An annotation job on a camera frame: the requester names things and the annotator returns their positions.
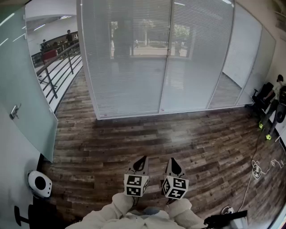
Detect person's left forearm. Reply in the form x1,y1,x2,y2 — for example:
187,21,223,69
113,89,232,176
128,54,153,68
84,192,135,229

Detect frosted glass door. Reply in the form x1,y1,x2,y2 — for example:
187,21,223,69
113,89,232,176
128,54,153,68
0,5,59,163

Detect person's right forearm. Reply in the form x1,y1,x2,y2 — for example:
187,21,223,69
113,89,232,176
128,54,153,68
166,198,206,229

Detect red sofa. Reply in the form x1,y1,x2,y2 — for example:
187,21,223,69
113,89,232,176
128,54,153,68
42,49,59,63

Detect black round speaker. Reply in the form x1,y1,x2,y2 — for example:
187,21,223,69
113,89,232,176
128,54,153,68
275,103,286,123

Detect white floor cable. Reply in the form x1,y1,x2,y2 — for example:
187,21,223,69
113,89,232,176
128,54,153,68
237,160,261,213

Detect person's white fleece jacket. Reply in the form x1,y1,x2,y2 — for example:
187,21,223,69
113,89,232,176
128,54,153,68
64,210,206,229

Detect person's blue jeans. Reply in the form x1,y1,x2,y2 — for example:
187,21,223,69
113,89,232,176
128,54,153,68
131,207,164,216

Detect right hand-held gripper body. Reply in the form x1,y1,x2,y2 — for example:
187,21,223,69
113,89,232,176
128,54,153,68
160,157,189,199

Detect black equipment bar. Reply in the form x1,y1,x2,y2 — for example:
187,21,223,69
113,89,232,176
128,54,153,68
203,209,248,229

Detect black floor cable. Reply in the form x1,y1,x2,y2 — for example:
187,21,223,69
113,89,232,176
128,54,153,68
254,131,261,161

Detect dark metal railing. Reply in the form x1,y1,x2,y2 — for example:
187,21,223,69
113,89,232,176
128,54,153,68
31,41,84,106

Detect silver door handle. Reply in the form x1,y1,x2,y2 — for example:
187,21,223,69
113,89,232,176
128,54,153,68
9,102,22,120

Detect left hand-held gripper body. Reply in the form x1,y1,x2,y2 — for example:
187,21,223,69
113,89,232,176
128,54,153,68
124,156,149,198

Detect black office chair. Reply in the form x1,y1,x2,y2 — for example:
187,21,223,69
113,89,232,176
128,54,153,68
252,82,276,112

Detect glass window with white blinds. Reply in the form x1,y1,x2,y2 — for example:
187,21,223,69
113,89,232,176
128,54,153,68
160,0,235,112
80,0,172,119
207,3,262,109

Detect glass door with blinds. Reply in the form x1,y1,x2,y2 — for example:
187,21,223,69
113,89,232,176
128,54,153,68
77,0,278,120

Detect white round floor device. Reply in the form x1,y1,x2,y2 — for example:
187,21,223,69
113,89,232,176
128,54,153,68
221,205,235,216

